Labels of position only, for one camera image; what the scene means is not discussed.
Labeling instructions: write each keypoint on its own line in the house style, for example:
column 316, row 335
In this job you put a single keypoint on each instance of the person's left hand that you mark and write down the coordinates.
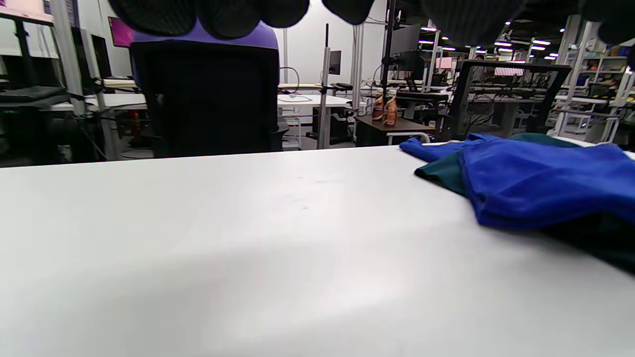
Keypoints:
column 223, row 15

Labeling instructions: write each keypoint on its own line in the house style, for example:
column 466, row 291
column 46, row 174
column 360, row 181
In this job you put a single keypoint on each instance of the dark teal towel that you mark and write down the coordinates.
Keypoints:
column 446, row 176

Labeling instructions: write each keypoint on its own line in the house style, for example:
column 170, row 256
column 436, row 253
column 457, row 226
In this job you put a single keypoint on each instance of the blue towel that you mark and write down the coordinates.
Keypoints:
column 545, row 183

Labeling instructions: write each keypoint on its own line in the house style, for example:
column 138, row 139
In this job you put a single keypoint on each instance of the black mesh office chair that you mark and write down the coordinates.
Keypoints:
column 208, row 99

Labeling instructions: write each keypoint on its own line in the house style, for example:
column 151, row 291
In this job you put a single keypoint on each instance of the pink screen monitor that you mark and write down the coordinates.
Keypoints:
column 121, row 33

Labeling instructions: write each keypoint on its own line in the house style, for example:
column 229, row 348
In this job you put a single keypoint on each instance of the white background desk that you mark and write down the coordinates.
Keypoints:
column 307, row 100

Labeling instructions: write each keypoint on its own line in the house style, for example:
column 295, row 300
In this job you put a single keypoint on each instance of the small black monitor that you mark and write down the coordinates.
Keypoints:
column 335, row 62

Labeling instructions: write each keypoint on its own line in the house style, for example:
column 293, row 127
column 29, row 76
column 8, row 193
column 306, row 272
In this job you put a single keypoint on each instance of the grey metal desk leg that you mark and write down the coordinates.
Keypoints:
column 323, row 99
column 67, row 59

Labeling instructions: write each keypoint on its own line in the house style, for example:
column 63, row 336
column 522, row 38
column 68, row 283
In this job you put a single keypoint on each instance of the orange bottle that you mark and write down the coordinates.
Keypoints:
column 390, row 111
column 377, row 108

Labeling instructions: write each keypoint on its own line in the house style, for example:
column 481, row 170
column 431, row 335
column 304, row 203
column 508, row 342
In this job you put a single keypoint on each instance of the brown side table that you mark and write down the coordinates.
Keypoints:
column 387, row 133

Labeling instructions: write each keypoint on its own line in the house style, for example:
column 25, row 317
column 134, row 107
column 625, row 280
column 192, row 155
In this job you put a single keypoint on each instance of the white utility cart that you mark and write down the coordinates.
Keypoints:
column 416, row 136

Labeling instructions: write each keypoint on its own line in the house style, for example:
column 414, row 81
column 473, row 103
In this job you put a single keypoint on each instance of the black swivel chair base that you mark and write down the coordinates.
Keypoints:
column 506, row 99

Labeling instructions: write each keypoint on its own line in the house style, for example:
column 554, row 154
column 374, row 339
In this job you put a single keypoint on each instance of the metal shelving rack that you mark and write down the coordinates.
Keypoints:
column 595, row 89

